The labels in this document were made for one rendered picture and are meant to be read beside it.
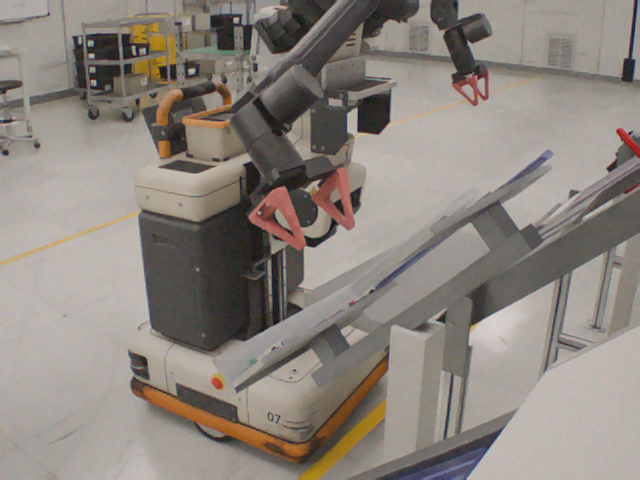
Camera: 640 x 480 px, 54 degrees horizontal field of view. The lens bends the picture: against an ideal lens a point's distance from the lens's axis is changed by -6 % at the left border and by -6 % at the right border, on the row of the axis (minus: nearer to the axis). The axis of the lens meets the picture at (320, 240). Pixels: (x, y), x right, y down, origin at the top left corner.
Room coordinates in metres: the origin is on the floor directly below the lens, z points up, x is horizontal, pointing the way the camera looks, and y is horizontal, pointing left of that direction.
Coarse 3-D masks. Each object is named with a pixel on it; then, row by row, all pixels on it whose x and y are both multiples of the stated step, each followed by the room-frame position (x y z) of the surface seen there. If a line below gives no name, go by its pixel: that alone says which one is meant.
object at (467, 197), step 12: (468, 192) 0.67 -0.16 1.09; (480, 192) 0.67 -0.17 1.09; (456, 204) 0.67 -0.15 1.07; (468, 204) 0.68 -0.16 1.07; (420, 228) 0.70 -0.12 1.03; (408, 240) 0.71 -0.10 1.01; (396, 252) 0.72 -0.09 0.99; (384, 264) 0.73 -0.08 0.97; (360, 276) 0.76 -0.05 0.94; (372, 276) 0.74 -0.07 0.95; (348, 288) 0.77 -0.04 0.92; (336, 300) 0.78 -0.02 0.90; (324, 312) 0.79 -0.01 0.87; (300, 324) 0.82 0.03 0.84; (312, 324) 0.81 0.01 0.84; (288, 336) 0.84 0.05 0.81
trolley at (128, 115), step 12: (156, 12) 6.98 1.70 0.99; (168, 12) 6.91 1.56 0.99; (84, 24) 6.27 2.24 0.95; (96, 24) 6.20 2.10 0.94; (108, 24) 6.15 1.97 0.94; (120, 24) 6.13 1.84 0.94; (132, 24) 6.30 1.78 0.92; (84, 36) 6.29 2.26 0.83; (120, 36) 6.13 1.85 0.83; (132, 36) 6.99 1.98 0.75; (84, 48) 6.29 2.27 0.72; (120, 48) 6.12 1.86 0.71; (168, 48) 6.83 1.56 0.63; (84, 60) 6.27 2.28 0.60; (96, 60) 6.45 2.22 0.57; (120, 60) 6.12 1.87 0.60; (132, 60) 6.27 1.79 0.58; (168, 60) 6.83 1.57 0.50; (168, 72) 6.83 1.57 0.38; (156, 84) 6.92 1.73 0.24; (168, 84) 6.83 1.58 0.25; (96, 96) 6.24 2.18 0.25; (108, 96) 6.19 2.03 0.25; (120, 96) 6.41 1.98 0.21; (132, 96) 6.22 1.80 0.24; (96, 108) 6.33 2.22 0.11; (132, 120) 6.17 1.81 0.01
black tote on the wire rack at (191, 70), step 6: (162, 66) 7.46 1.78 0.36; (174, 66) 7.63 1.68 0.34; (186, 66) 7.40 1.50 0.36; (192, 66) 7.48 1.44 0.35; (198, 66) 7.55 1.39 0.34; (162, 72) 7.41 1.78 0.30; (174, 72) 7.29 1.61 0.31; (186, 72) 7.42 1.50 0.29; (192, 72) 7.47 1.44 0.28; (198, 72) 7.56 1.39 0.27; (162, 78) 7.43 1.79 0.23; (174, 78) 7.30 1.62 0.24
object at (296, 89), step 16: (288, 80) 0.84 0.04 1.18; (304, 80) 0.84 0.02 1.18; (240, 96) 0.91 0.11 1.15; (272, 96) 0.84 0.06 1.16; (288, 96) 0.83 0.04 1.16; (304, 96) 0.83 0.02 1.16; (320, 96) 0.85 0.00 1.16; (272, 112) 0.84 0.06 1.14; (288, 112) 0.84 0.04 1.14; (304, 112) 0.85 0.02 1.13; (288, 128) 0.91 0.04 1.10
